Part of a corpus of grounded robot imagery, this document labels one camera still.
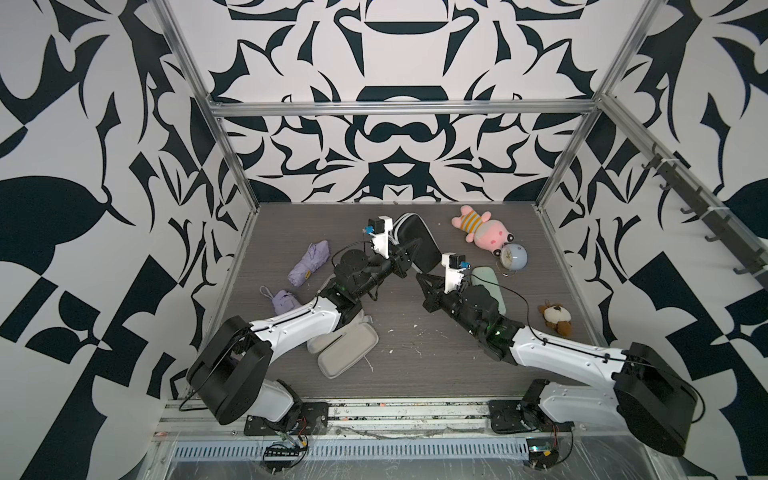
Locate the pink plush pig toy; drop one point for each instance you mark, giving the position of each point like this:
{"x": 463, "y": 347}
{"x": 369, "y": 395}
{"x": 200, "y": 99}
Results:
{"x": 482, "y": 230}

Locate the brown white plush dog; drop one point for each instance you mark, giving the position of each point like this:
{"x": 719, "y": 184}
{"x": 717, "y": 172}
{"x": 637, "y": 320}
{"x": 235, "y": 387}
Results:
{"x": 557, "y": 318}

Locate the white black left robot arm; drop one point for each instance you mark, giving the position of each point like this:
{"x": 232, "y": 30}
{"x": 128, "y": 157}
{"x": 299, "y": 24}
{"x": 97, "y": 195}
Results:
{"x": 228, "y": 375}

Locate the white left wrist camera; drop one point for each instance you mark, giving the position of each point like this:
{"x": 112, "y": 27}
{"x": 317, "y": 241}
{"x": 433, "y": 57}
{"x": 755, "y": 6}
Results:
{"x": 379, "y": 229}

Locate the lavender folded umbrella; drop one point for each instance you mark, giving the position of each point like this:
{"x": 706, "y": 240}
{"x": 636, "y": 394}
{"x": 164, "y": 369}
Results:
{"x": 282, "y": 301}
{"x": 316, "y": 255}

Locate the aluminium cage frame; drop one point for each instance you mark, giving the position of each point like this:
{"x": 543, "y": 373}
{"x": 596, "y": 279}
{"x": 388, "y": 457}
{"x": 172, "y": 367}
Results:
{"x": 451, "y": 103}

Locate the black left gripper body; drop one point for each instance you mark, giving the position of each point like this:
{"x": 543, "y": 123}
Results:
{"x": 394, "y": 265}

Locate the blue round alarm clock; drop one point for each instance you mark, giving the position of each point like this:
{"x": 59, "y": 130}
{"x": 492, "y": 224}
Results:
{"x": 511, "y": 258}

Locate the white perforated cable tray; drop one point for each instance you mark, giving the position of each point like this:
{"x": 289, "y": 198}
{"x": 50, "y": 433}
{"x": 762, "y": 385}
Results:
{"x": 364, "y": 449}

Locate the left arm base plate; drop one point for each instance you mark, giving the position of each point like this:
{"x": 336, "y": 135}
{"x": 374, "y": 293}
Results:
{"x": 304, "y": 419}

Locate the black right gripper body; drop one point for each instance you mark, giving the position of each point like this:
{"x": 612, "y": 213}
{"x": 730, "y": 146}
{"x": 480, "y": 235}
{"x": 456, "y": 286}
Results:
{"x": 452, "y": 303}

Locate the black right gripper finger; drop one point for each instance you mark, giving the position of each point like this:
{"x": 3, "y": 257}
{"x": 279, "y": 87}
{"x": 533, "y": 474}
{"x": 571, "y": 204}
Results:
{"x": 431, "y": 285}
{"x": 432, "y": 303}

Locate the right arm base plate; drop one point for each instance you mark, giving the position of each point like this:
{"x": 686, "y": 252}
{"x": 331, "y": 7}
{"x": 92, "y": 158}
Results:
{"x": 514, "y": 416}

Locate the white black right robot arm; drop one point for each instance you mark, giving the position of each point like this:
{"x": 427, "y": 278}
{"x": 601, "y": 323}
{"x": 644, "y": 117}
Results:
{"x": 633, "y": 388}

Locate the lavender open umbrella case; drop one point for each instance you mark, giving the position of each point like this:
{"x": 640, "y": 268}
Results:
{"x": 348, "y": 350}

